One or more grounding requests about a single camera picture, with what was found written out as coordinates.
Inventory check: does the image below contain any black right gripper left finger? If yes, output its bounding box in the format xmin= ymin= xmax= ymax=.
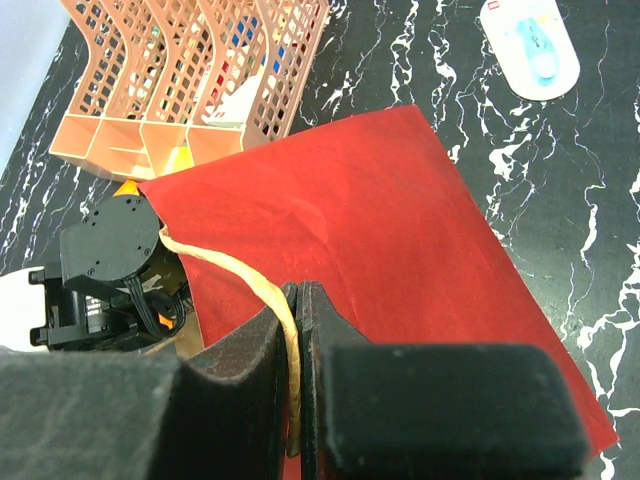
xmin=1 ymin=309 xmax=287 ymax=479

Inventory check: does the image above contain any orange snack packet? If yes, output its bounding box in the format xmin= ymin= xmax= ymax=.
xmin=113 ymin=179 xmax=140 ymax=197

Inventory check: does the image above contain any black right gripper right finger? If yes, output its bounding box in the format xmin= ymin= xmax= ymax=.
xmin=297 ymin=282 xmax=588 ymax=479

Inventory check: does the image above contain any blue white packaged item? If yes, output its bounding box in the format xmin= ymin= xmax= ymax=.
xmin=479 ymin=0 xmax=580 ymax=102

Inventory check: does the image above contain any peach plastic desk organizer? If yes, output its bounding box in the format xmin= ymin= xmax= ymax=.
xmin=50 ymin=0 xmax=330 ymax=181

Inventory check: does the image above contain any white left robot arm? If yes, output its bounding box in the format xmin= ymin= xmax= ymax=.
xmin=1 ymin=195 xmax=193 ymax=353

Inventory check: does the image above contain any red brown paper bag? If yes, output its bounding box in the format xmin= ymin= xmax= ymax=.
xmin=141 ymin=106 xmax=618 ymax=454

